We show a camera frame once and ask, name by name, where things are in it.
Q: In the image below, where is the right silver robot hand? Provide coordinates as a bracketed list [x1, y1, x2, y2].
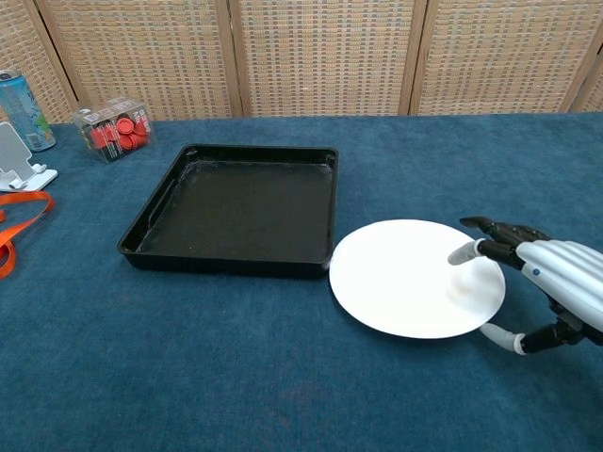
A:
[447, 215, 603, 357]

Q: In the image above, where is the white round plate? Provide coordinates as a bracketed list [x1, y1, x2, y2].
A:
[328, 218, 507, 340]

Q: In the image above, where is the black square tray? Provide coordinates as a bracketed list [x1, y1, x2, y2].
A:
[116, 143, 340, 282]

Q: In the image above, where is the woven folding screen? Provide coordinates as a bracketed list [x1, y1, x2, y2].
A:
[0, 0, 603, 125]

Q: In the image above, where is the blue table cloth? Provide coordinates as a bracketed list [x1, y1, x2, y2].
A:
[0, 110, 603, 452]

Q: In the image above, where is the clear box of red caps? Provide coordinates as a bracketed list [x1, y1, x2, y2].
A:
[73, 95, 157, 165]

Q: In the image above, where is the orange ribbon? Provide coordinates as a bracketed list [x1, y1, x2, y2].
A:
[0, 190, 57, 280]

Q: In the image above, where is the white phone stand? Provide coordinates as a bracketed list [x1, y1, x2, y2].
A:
[0, 121, 59, 193]

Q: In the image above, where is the blue drink can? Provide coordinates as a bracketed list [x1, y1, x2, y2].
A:
[0, 69, 57, 153]

